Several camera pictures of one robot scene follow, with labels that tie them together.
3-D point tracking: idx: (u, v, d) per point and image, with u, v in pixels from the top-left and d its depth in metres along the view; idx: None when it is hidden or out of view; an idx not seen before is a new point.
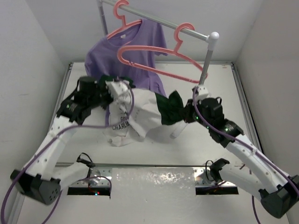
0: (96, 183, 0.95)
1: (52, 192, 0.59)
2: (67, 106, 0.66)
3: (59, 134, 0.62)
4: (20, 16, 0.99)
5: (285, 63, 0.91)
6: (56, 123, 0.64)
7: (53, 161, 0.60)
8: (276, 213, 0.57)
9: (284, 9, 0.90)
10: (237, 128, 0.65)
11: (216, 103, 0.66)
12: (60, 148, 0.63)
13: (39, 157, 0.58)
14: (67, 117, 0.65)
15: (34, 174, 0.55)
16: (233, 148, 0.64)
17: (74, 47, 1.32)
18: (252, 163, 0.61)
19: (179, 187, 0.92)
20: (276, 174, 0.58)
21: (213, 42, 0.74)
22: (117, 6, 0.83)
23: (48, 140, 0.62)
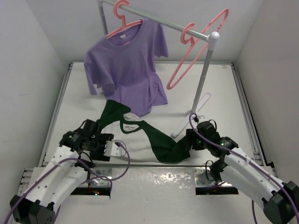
0: (96, 183, 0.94)
1: (47, 219, 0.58)
2: (69, 136, 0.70)
3: (60, 163, 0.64)
4: (19, 16, 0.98)
5: (284, 63, 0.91)
6: (57, 151, 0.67)
7: (51, 187, 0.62)
8: (278, 220, 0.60)
9: (285, 10, 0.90)
10: (232, 142, 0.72)
11: (207, 123, 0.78)
12: (60, 175, 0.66)
13: (40, 183, 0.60)
14: (69, 147, 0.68)
15: (34, 199, 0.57)
16: (229, 160, 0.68)
17: (74, 47, 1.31)
18: (247, 172, 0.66)
19: (179, 187, 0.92)
20: (270, 181, 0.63)
21: (214, 42, 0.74)
22: (117, 6, 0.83)
23: (50, 166, 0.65)
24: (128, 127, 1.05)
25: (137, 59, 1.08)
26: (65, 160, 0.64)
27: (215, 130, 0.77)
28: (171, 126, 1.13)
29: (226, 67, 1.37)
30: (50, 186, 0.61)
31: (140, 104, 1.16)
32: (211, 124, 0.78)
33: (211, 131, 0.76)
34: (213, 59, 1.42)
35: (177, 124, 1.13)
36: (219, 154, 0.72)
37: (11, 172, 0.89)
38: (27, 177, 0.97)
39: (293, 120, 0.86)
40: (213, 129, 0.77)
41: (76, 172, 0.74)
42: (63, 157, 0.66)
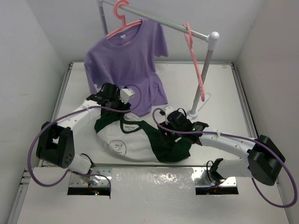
0: (96, 183, 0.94)
1: (67, 156, 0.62)
2: (94, 96, 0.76)
3: (89, 108, 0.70)
4: (20, 16, 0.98)
5: (285, 63, 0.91)
6: (85, 102, 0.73)
7: (78, 125, 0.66)
8: (268, 179, 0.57)
9: (284, 10, 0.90)
10: (203, 125, 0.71)
11: (176, 114, 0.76)
12: (86, 120, 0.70)
13: (71, 117, 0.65)
14: (95, 101, 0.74)
15: (65, 127, 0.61)
16: (203, 139, 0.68)
17: (74, 47, 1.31)
18: (221, 144, 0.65)
19: (179, 187, 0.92)
20: (243, 142, 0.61)
21: (214, 42, 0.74)
22: (117, 6, 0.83)
23: (79, 108, 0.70)
24: (128, 127, 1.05)
25: (137, 59, 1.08)
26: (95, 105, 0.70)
27: (185, 119, 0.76)
28: None
29: (226, 67, 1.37)
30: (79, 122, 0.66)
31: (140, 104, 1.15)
32: (180, 113, 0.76)
33: (182, 120, 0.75)
34: (213, 59, 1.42)
35: None
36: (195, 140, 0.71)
37: (10, 172, 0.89)
38: (27, 177, 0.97)
39: (293, 120, 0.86)
40: (183, 118, 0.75)
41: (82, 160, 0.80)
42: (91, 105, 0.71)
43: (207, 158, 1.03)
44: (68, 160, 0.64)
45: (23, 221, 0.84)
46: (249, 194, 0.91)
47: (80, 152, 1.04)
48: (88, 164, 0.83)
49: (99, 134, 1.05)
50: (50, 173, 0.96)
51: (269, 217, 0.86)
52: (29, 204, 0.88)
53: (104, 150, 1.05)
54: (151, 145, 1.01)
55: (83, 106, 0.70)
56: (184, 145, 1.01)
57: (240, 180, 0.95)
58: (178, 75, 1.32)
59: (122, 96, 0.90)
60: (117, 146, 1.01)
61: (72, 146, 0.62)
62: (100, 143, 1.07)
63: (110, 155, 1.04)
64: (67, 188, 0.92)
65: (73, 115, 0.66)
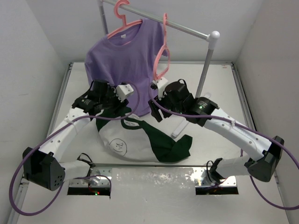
0: (96, 183, 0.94)
1: (57, 177, 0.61)
2: (81, 100, 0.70)
3: (73, 121, 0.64)
4: (20, 16, 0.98)
5: (285, 63, 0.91)
6: (71, 111, 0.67)
7: (64, 144, 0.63)
8: (264, 178, 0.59)
9: (285, 10, 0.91)
10: (210, 103, 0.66)
11: (179, 86, 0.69)
12: (73, 133, 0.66)
13: (53, 138, 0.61)
14: (81, 109, 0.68)
15: (46, 152, 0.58)
16: (212, 124, 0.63)
17: (74, 47, 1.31)
18: (232, 135, 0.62)
19: (179, 187, 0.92)
20: (259, 140, 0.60)
21: (214, 41, 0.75)
22: (117, 6, 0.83)
23: (63, 123, 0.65)
24: (128, 123, 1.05)
25: (137, 58, 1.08)
26: (79, 118, 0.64)
27: (187, 92, 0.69)
28: (170, 125, 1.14)
29: (226, 67, 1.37)
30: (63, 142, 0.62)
31: (140, 104, 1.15)
32: (182, 84, 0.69)
33: (184, 94, 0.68)
34: (213, 59, 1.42)
35: (177, 124, 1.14)
36: (198, 120, 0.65)
37: (10, 172, 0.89)
38: None
39: (293, 120, 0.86)
40: (185, 91, 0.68)
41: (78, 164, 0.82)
42: (76, 117, 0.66)
43: (207, 158, 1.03)
44: (59, 179, 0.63)
45: (23, 221, 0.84)
46: (249, 194, 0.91)
47: (80, 152, 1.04)
48: (86, 167, 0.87)
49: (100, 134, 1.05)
50: None
51: (270, 217, 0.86)
52: (29, 204, 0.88)
53: (104, 150, 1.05)
54: (151, 145, 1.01)
55: (67, 120, 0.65)
56: (184, 145, 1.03)
57: (240, 180, 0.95)
58: (178, 75, 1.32)
59: (118, 93, 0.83)
60: (117, 146, 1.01)
61: (60, 168, 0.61)
62: (101, 143, 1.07)
63: (110, 155, 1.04)
64: (67, 188, 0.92)
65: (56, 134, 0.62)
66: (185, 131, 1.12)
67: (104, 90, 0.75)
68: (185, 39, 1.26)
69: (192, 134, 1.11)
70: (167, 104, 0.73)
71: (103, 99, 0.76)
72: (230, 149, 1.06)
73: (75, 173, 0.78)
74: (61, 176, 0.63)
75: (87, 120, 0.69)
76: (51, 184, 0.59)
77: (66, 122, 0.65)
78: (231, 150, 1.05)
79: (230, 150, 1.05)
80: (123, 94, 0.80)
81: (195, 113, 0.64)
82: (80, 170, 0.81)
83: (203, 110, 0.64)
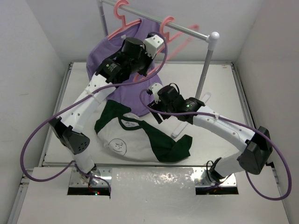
0: (96, 183, 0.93)
1: (81, 144, 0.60)
2: (106, 65, 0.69)
3: (94, 93, 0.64)
4: (19, 16, 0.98)
5: (285, 62, 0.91)
6: (93, 80, 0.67)
7: (84, 116, 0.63)
8: (254, 169, 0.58)
9: (284, 10, 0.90)
10: (198, 101, 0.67)
11: (168, 87, 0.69)
12: (94, 106, 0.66)
13: (74, 111, 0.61)
14: (104, 78, 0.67)
15: (67, 125, 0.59)
16: (198, 120, 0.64)
17: (75, 47, 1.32)
18: (217, 128, 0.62)
19: (179, 187, 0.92)
20: (242, 130, 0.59)
21: (213, 41, 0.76)
22: (117, 6, 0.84)
23: (84, 96, 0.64)
24: (128, 123, 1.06)
25: None
26: (99, 89, 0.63)
27: (177, 94, 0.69)
28: (170, 125, 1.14)
29: (226, 67, 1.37)
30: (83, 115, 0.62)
31: (139, 104, 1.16)
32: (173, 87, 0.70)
33: (174, 95, 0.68)
34: (213, 59, 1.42)
35: (177, 124, 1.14)
36: (186, 118, 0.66)
37: (11, 172, 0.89)
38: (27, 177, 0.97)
39: (293, 120, 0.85)
40: (175, 93, 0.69)
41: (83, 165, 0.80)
42: (97, 87, 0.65)
43: (206, 158, 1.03)
44: (83, 144, 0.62)
45: (23, 221, 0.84)
46: (249, 194, 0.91)
47: None
48: (91, 164, 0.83)
49: (100, 134, 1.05)
50: (50, 172, 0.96)
51: (269, 218, 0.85)
52: (29, 203, 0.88)
53: (104, 150, 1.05)
54: (151, 145, 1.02)
55: (88, 93, 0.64)
56: (184, 145, 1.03)
57: (241, 180, 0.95)
58: (178, 75, 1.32)
59: (148, 50, 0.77)
60: (117, 146, 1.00)
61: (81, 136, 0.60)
62: (101, 143, 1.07)
63: (110, 155, 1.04)
64: (67, 188, 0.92)
65: (76, 107, 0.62)
66: (185, 131, 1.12)
67: (135, 51, 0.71)
68: (185, 39, 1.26)
69: (192, 134, 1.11)
70: (163, 107, 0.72)
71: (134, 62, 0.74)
72: (230, 149, 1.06)
73: None
74: (85, 143, 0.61)
75: (111, 89, 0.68)
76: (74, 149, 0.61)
77: (87, 94, 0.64)
78: (231, 150, 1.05)
79: (230, 150, 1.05)
80: (154, 47, 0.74)
81: (183, 111, 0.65)
82: (84, 167, 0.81)
83: (191, 108, 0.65)
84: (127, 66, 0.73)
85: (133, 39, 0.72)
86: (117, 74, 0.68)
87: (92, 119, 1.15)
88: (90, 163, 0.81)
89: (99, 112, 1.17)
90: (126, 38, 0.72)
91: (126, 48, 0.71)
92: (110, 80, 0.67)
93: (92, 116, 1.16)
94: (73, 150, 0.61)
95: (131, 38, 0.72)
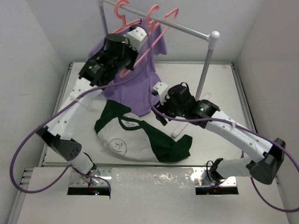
0: (96, 183, 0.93)
1: (73, 150, 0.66)
2: (89, 67, 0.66)
3: (78, 98, 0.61)
4: (19, 16, 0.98)
5: (285, 63, 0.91)
6: (77, 85, 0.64)
7: (72, 123, 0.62)
8: (266, 179, 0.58)
9: (285, 10, 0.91)
10: (212, 105, 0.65)
11: (181, 88, 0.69)
12: (81, 111, 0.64)
13: (60, 118, 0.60)
14: (89, 80, 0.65)
15: (54, 134, 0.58)
16: (213, 126, 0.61)
17: (74, 47, 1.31)
18: (233, 136, 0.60)
19: (179, 187, 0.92)
20: (259, 142, 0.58)
21: (214, 41, 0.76)
22: (117, 6, 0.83)
23: (68, 102, 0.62)
24: (128, 123, 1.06)
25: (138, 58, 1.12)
26: (84, 94, 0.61)
27: (188, 94, 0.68)
28: (171, 125, 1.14)
29: (226, 67, 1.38)
30: (70, 122, 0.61)
31: (140, 104, 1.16)
32: (184, 87, 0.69)
33: (186, 96, 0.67)
34: (213, 59, 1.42)
35: (177, 124, 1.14)
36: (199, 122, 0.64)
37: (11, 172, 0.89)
38: (27, 177, 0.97)
39: (293, 120, 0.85)
40: (187, 94, 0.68)
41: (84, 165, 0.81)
42: (82, 92, 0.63)
43: (206, 158, 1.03)
44: (75, 150, 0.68)
45: (24, 221, 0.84)
46: (249, 194, 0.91)
47: None
48: (90, 164, 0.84)
49: (100, 134, 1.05)
50: (50, 172, 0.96)
51: (269, 218, 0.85)
52: (29, 203, 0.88)
53: (104, 150, 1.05)
54: (151, 145, 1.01)
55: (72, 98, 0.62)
56: (184, 145, 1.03)
57: (241, 181, 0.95)
58: (178, 75, 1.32)
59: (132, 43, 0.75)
60: (117, 145, 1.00)
61: (72, 143, 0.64)
62: (101, 143, 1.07)
63: (110, 155, 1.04)
64: (67, 188, 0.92)
65: (62, 114, 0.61)
66: (185, 131, 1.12)
67: (117, 48, 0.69)
68: (185, 39, 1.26)
69: (192, 134, 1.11)
70: (170, 108, 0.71)
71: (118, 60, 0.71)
72: (230, 149, 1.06)
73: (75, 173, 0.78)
74: (76, 148, 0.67)
75: (98, 92, 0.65)
76: (67, 156, 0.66)
77: (71, 100, 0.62)
78: (230, 150, 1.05)
79: (230, 150, 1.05)
80: (138, 40, 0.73)
81: (197, 115, 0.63)
82: (82, 167, 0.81)
83: (205, 113, 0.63)
84: (112, 66, 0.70)
85: (115, 37, 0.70)
86: (101, 76, 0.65)
87: (92, 119, 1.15)
88: (88, 162, 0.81)
89: (99, 112, 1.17)
90: (107, 36, 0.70)
91: (109, 46, 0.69)
92: (95, 83, 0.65)
93: (92, 116, 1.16)
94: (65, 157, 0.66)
95: (112, 36, 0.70)
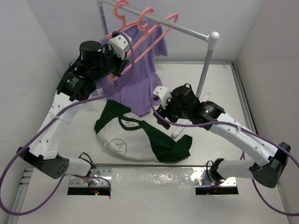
0: (96, 183, 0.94)
1: (60, 167, 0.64)
2: (67, 80, 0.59)
3: (58, 115, 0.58)
4: (19, 16, 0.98)
5: (285, 62, 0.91)
6: (56, 101, 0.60)
7: (55, 141, 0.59)
8: (269, 182, 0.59)
9: (284, 10, 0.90)
10: (217, 107, 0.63)
11: (185, 90, 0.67)
12: (64, 127, 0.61)
13: (41, 137, 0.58)
14: (67, 95, 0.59)
15: (37, 155, 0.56)
16: (217, 129, 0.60)
17: (75, 47, 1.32)
18: (239, 140, 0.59)
19: (179, 187, 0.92)
20: (265, 146, 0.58)
21: (213, 42, 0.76)
22: (117, 6, 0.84)
23: (49, 119, 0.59)
24: (128, 123, 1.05)
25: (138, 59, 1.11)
26: (63, 110, 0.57)
27: (193, 96, 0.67)
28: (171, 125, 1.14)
29: (226, 67, 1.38)
30: (53, 140, 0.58)
31: (140, 104, 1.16)
32: (188, 89, 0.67)
33: (190, 98, 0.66)
34: (213, 59, 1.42)
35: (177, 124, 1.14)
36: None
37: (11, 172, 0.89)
38: (27, 177, 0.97)
39: (293, 120, 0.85)
40: (191, 95, 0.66)
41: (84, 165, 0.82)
42: (61, 108, 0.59)
43: (206, 158, 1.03)
44: (62, 167, 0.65)
45: (24, 221, 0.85)
46: (249, 194, 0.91)
47: (80, 152, 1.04)
48: (88, 166, 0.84)
49: (100, 134, 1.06)
50: None
51: (269, 218, 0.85)
52: (29, 203, 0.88)
53: (104, 150, 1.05)
54: (151, 145, 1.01)
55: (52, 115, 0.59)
56: (184, 145, 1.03)
57: (240, 180, 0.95)
58: (178, 75, 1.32)
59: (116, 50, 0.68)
60: (117, 145, 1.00)
61: (58, 161, 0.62)
62: (100, 143, 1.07)
63: (110, 155, 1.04)
64: (67, 188, 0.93)
65: (43, 133, 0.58)
66: (185, 131, 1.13)
67: (95, 58, 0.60)
68: (185, 39, 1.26)
69: (192, 134, 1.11)
70: (174, 112, 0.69)
71: (98, 69, 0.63)
72: (230, 149, 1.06)
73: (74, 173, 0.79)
74: (64, 165, 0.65)
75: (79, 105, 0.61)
76: (53, 174, 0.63)
77: (52, 117, 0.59)
78: (230, 150, 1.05)
79: (230, 150, 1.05)
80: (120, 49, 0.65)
81: (202, 116, 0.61)
82: (78, 171, 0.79)
83: (210, 115, 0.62)
84: (91, 77, 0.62)
85: (90, 45, 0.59)
86: (81, 90, 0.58)
87: (92, 119, 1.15)
88: (84, 164, 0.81)
89: (99, 112, 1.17)
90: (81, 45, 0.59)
91: (84, 56, 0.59)
92: (75, 97, 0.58)
93: (92, 116, 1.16)
94: (53, 176, 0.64)
95: (86, 44, 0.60)
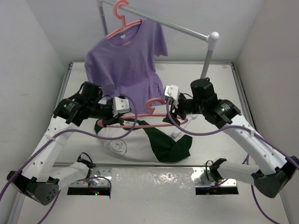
0: (96, 183, 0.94)
1: (50, 192, 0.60)
2: (64, 106, 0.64)
3: (54, 136, 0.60)
4: (19, 16, 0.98)
5: (285, 62, 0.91)
6: (52, 123, 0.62)
7: (49, 163, 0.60)
8: (269, 192, 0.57)
9: (285, 10, 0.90)
10: (233, 107, 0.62)
11: (205, 82, 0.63)
12: (58, 149, 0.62)
13: (35, 160, 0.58)
14: (64, 118, 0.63)
15: (30, 178, 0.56)
16: (230, 130, 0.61)
17: (74, 47, 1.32)
18: (249, 145, 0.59)
19: (179, 187, 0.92)
20: (274, 156, 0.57)
21: (214, 42, 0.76)
22: (117, 6, 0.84)
23: (44, 141, 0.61)
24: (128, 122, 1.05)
25: (137, 60, 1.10)
26: (59, 133, 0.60)
27: (213, 91, 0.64)
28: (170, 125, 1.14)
29: (226, 67, 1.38)
30: (46, 163, 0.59)
31: (140, 104, 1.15)
32: (210, 82, 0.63)
33: (210, 93, 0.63)
34: (213, 59, 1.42)
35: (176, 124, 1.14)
36: (217, 121, 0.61)
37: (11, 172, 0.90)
38: None
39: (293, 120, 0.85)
40: (211, 90, 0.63)
41: (79, 166, 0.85)
42: (58, 130, 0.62)
43: (206, 158, 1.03)
44: (53, 192, 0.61)
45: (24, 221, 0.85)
46: (249, 194, 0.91)
47: (80, 153, 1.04)
48: (86, 169, 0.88)
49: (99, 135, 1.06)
50: None
51: (268, 218, 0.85)
52: (30, 204, 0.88)
53: (104, 150, 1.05)
54: (151, 145, 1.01)
55: (48, 137, 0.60)
56: (184, 145, 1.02)
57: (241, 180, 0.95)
58: (178, 75, 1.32)
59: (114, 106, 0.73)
60: (117, 146, 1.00)
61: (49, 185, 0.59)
62: (100, 143, 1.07)
63: (110, 155, 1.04)
64: (67, 188, 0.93)
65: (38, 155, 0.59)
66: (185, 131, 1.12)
67: (93, 94, 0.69)
68: (185, 39, 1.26)
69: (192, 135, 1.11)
70: (187, 109, 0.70)
71: (92, 103, 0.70)
72: (230, 149, 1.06)
73: (72, 179, 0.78)
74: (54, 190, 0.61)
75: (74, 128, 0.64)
76: (43, 200, 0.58)
77: (47, 138, 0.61)
78: (230, 150, 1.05)
79: (230, 150, 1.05)
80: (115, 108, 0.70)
81: (216, 114, 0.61)
82: (76, 176, 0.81)
83: (224, 113, 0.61)
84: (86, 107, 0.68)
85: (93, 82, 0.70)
86: (76, 114, 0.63)
87: (92, 119, 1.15)
88: (79, 168, 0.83)
89: None
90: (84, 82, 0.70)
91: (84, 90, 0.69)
92: (71, 120, 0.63)
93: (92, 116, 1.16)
94: (43, 203, 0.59)
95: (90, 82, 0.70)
